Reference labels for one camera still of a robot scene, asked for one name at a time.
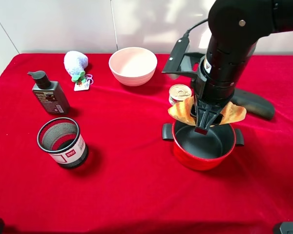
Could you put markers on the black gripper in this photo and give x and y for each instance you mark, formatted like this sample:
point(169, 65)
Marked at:
point(210, 96)

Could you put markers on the golden croissant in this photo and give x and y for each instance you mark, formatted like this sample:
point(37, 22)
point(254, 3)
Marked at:
point(231, 113)

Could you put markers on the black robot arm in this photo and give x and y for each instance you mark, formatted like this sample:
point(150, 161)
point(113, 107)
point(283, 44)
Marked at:
point(236, 26)

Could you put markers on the small tin can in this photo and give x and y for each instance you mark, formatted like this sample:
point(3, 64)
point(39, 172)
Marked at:
point(178, 93)

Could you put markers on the red cooking pot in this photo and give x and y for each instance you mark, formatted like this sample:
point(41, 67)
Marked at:
point(201, 152)

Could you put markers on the black curved case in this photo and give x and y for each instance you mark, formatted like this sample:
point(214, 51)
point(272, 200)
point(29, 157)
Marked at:
point(254, 104)

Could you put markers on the pink ribbed bowl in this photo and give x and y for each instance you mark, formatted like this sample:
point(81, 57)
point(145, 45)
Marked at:
point(133, 66)

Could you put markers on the red velvet tablecloth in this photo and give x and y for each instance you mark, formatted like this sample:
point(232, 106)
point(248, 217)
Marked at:
point(131, 183)

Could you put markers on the colourful paper tag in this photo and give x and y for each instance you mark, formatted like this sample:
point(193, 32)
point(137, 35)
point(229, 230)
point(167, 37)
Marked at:
point(84, 83)

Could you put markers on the blue plush toy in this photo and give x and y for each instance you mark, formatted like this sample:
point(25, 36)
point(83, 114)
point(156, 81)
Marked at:
point(75, 63)

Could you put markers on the black mesh pen holder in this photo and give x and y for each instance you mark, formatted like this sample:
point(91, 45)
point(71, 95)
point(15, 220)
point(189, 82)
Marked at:
point(61, 138)

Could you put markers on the black object bottom right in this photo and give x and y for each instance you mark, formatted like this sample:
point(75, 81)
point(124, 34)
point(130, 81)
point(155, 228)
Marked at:
point(283, 228)

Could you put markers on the dark pump dispenser bottle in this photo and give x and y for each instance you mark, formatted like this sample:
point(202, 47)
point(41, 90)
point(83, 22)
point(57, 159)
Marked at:
point(49, 94)

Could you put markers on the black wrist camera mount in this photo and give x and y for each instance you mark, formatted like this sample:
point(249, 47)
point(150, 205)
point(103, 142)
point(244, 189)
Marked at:
point(180, 62)

